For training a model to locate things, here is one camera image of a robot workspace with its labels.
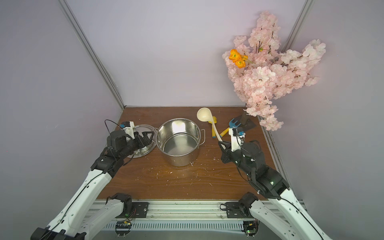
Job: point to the dark tree base plate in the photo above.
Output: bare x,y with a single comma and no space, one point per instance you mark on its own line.
245,122

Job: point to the cream plastic ladle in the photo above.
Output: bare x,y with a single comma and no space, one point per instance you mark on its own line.
205,115

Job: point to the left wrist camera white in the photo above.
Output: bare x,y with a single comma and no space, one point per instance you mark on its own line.
129,127

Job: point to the left circuit board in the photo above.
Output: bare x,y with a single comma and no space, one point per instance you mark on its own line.
123,228

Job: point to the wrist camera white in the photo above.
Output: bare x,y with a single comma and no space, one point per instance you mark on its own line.
237,138
129,127

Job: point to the stainless steel pot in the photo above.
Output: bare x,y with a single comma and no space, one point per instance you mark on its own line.
179,141

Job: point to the yellow toy shovel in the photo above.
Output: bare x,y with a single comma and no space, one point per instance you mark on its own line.
213,130

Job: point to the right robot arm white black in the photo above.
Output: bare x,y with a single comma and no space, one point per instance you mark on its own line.
296,223

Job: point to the blue yellow toy rake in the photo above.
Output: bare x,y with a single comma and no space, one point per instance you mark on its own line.
232,124

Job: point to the orange artificial flower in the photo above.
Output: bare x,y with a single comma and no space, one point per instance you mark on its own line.
238,59

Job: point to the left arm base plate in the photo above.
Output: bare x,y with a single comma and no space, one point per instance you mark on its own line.
134,210

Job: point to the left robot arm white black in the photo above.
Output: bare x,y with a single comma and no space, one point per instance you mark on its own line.
70,223

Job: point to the circuit board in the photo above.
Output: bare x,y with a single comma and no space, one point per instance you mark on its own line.
250,228
123,228

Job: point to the right circuit board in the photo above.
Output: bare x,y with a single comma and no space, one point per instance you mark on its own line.
250,228

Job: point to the aluminium mounting rail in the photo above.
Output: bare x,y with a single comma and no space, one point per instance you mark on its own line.
200,210

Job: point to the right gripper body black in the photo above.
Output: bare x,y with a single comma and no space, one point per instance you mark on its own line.
227,150

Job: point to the glass pot lid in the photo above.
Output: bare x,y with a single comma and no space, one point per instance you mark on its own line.
144,150

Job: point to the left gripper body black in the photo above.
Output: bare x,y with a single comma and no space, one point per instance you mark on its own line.
140,141

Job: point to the pink artificial blossom tree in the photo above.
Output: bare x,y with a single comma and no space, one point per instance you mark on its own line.
269,74

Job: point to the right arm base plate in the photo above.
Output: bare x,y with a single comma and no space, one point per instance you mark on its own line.
237,210

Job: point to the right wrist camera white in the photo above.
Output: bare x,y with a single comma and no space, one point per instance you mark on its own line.
237,138

